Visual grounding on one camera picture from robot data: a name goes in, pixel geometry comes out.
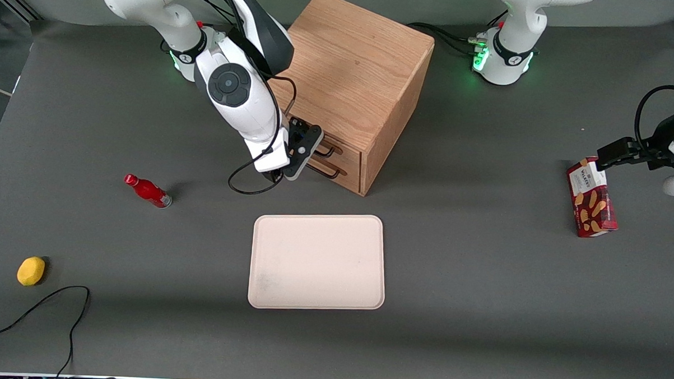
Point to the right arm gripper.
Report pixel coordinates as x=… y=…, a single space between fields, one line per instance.
x=297 y=137

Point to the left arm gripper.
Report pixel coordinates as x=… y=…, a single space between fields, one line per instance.
x=654 y=151

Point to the wooden drawer with inside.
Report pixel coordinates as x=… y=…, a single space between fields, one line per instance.
x=352 y=159

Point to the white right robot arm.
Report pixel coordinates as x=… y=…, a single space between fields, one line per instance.
x=234 y=96

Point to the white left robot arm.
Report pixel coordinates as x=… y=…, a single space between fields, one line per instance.
x=510 y=55

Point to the wooden drawer kept shut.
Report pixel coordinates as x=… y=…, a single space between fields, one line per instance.
x=352 y=183

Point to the oak wooden drawer cabinet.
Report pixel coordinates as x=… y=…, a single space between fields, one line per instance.
x=358 y=61

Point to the red shortbread cookie box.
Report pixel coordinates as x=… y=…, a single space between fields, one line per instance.
x=591 y=204

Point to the cream plastic tray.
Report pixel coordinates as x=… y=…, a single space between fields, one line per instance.
x=317 y=262

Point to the small red bottle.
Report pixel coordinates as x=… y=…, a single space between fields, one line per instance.
x=149 y=192

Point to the yellow lemon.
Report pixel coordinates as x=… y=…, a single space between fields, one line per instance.
x=31 y=271

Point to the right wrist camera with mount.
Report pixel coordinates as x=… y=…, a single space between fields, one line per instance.
x=303 y=149

